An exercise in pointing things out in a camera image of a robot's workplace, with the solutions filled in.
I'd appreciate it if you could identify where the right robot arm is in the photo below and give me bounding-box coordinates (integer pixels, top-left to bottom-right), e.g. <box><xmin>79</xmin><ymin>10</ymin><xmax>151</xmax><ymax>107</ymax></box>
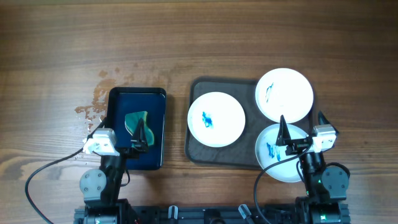
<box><xmin>276</xmin><ymin>112</ymin><xmax>351</xmax><ymax>224</ymax></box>

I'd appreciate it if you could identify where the right black cable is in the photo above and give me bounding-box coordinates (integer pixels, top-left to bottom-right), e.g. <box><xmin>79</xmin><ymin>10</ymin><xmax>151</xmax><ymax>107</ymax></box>
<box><xmin>253</xmin><ymin>142</ymin><xmax>312</xmax><ymax>224</ymax></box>

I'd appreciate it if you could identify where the green sponge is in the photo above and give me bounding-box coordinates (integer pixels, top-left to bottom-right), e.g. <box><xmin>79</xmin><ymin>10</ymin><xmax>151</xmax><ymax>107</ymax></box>
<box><xmin>124</xmin><ymin>111</ymin><xmax>155</xmax><ymax>146</ymax></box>

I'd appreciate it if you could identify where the dark brown serving tray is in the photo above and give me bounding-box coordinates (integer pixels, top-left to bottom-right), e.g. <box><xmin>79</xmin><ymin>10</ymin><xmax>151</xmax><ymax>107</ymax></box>
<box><xmin>185</xmin><ymin>77</ymin><xmax>275</xmax><ymax>170</ymax></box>

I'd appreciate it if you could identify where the blue water tray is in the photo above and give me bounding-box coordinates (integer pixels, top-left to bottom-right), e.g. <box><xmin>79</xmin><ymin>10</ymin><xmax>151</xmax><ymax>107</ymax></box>
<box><xmin>106</xmin><ymin>87</ymin><xmax>167</xmax><ymax>170</ymax></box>

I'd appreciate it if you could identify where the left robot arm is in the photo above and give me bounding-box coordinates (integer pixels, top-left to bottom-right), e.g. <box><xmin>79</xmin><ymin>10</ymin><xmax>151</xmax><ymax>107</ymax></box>
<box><xmin>74</xmin><ymin>118</ymin><xmax>149</xmax><ymax>224</ymax></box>

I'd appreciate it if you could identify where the black cable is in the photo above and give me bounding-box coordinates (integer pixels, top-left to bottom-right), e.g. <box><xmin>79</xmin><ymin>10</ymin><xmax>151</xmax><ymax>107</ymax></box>
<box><xmin>253</xmin><ymin>142</ymin><xmax>312</xmax><ymax>224</ymax></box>
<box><xmin>24</xmin><ymin>118</ymin><xmax>108</xmax><ymax>224</ymax></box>

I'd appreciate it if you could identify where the left black cable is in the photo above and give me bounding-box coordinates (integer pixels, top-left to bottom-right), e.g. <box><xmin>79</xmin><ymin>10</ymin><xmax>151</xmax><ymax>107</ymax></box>
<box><xmin>24</xmin><ymin>118</ymin><xmax>108</xmax><ymax>224</ymax></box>

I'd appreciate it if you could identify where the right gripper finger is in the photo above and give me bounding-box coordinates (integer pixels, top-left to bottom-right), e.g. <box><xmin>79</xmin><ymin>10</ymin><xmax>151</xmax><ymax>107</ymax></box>
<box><xmin>318</xmin><ymin>111</ymin><xmax>339</xmax><ymax>134</ymax></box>
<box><xmin>275</xmin><ymin>115</ymin><xmax>292</xmax><ymax>146</ymax></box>

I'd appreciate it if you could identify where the white plate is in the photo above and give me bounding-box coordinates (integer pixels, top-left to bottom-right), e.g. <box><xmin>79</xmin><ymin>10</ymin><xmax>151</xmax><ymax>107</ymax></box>
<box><xmin>254</xmin><ymin>123</ymin><xmax>315</xmax><ymax>184</ymax></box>
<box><xmin>254</xmin><ymin>68</ymin><xmax>314</xmax><ymax>123</ymax></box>
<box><xmin>187</xmin><ymin>91</ymin><xmax>246</xmax><ymax>147</ymax></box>

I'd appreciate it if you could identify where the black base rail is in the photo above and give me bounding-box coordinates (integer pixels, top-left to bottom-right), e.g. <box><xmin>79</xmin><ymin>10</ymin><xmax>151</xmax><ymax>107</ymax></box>
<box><xmin>73</xmin><ymin>204</ymin><xmax>351</xmax><ymax>224</ymax></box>

